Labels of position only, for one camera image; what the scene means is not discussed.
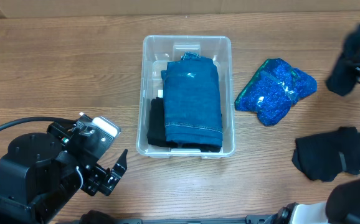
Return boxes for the black garment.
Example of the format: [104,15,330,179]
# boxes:
[291,127,360,182]
[326,24,360,96]
[147,97,221,152]

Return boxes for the blue sequin fabric bundle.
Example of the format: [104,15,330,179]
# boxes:
[235,58,317,126]

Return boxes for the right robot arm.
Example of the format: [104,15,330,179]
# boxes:
[265,47,360,223]

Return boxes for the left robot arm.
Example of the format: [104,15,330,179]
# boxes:
[0,115,127,223]

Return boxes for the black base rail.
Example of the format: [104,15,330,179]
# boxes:
[57,210,278,224]

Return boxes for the clear plastic storage container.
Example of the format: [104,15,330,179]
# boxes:
[136,35,235,159]

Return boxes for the blue denim jeans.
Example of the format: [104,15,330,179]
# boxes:
[161,52,223,147]

